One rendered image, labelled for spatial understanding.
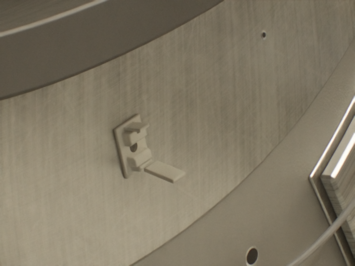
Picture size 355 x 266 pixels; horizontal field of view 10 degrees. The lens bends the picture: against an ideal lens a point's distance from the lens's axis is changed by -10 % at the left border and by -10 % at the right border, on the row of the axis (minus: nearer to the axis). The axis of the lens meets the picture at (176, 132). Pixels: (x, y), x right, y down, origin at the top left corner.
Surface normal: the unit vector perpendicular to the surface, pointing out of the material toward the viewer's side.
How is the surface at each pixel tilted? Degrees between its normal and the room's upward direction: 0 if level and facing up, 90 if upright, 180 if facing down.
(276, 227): 90
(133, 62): 90
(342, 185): 90
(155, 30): 90
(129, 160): 107
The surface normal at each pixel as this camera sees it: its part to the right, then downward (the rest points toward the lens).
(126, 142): -0.61, 0.41
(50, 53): 0.76, 0.08
